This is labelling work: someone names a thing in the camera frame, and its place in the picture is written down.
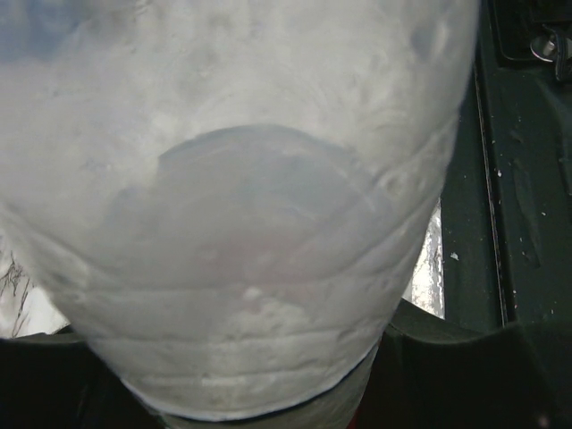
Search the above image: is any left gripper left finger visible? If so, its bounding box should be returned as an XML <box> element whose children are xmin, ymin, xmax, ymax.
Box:
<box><xmin>1</xmin><ymin>328</ymin><xmax>163</xmax><ymax>429</ymax></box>

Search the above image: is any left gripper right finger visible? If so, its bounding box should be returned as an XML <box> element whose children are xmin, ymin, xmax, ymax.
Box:
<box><xmin>357</xmin><ymin>300</ymin><xmax>571</xmax><ymax>428</ymax></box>

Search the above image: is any red label plastic bottle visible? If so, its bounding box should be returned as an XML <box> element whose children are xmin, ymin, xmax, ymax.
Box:
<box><xmin>1</xmin><ymin>1</ymin><xmax>481</xmax><ymax>428</ymax></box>

